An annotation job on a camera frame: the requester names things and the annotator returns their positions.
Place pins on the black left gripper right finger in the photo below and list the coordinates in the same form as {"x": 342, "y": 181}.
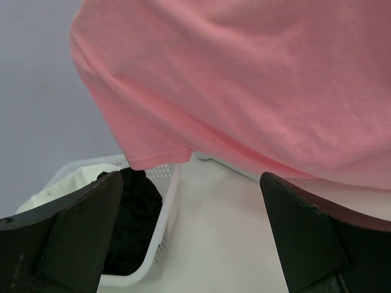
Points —
{"x": 323, "y": 246}

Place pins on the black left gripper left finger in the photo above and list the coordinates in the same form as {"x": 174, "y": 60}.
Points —
{"x": 61, "y": 246}

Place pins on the white tank top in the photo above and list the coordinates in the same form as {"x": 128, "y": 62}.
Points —
{"x": 72, "y": 182}

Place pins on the pink t shirt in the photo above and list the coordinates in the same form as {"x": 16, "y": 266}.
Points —
{"x": 297, "y": 88}

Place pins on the black t shirt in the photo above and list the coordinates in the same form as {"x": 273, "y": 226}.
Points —
{"x": 137, "y": 216}

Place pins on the white plastic basket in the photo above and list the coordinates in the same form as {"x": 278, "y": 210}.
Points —
{"x": 166, "y": 179}

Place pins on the metal clothes rack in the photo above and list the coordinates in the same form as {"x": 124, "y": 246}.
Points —
{"x": 206, "y": 157}

